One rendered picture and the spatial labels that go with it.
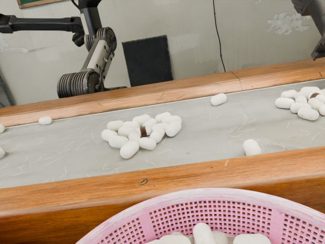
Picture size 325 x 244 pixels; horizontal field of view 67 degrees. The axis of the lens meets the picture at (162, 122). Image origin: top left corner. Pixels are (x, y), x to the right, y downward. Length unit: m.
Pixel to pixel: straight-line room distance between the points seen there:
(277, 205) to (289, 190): 0.04
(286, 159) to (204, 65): 2.28
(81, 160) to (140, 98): 0.25
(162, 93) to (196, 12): 1.94
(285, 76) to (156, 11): 1.97
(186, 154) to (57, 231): 0.19
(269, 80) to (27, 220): 0.55
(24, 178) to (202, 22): 2.25
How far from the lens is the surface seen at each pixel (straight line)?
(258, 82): 0.63
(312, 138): 0.41
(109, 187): 0.30
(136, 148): 0.39
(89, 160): 0.42
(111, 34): 1.18
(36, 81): 2.99
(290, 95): 0.55
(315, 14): 0.61
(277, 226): 0.26
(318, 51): 0.57
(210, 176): 0.28
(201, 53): 2.54
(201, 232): 0.26
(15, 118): 0.74
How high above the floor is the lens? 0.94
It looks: 23 degrees down
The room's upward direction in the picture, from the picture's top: 10 degrees counter-clockwise
